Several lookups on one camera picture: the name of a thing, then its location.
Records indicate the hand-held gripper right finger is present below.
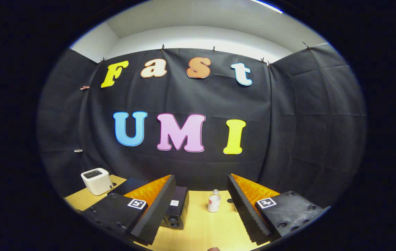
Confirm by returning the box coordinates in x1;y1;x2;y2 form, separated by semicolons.
227;173;331;244

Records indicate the black toaster oven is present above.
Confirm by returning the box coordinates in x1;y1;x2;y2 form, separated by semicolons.
111;177;190;230

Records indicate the row of black clips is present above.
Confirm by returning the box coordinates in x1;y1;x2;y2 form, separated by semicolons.
99;42;312;67

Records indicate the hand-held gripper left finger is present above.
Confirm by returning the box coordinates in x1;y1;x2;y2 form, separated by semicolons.
79;174;177;245

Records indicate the white toaster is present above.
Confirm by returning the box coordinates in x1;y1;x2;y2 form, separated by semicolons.
81;168;114;196

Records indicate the clear plastic bottle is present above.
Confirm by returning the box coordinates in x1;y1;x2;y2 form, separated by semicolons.
207;189;221;213

